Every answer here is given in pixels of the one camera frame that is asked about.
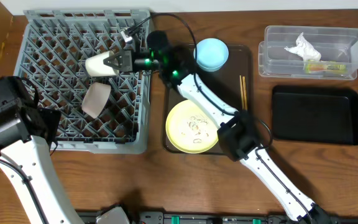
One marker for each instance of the white tissue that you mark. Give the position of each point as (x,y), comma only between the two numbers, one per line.
(304,49)

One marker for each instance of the grey plastic dish rack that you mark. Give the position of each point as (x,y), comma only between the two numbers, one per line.
(52,57)

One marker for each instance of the green yellow snack wrapper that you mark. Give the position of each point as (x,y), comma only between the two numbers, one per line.
(324,67)

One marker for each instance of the yellow plate with food scraps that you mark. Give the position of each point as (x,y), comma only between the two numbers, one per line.
(189,129)

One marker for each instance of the dark brown serving tray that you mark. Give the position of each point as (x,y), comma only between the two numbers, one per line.
(225,83)

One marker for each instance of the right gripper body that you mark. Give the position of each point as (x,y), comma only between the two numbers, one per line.
(139,65)

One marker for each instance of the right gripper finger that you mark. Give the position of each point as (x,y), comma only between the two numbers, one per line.
(111,55)
(114,63)

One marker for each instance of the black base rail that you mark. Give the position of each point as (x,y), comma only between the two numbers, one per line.
(168,218)

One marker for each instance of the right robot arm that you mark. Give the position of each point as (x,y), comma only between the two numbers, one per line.
(238,136)

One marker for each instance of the wooden chopstick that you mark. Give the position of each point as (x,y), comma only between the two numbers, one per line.
(240,77)
(244,92)

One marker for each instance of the light blue bowl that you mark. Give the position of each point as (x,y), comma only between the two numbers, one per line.
(211,54)

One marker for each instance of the right wooden chopstick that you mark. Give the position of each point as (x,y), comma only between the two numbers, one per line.
(244,92)

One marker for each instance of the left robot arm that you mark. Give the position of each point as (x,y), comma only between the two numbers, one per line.
(27,133)

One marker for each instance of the black tray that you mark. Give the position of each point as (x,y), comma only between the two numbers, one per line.
(315,114)

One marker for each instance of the clear plastic bin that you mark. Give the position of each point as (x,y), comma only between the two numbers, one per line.
(335,44)

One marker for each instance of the left wooden chopstick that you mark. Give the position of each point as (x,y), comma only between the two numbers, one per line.
(240,77)

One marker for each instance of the cream plastic cup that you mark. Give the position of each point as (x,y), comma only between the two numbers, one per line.
(95,66)

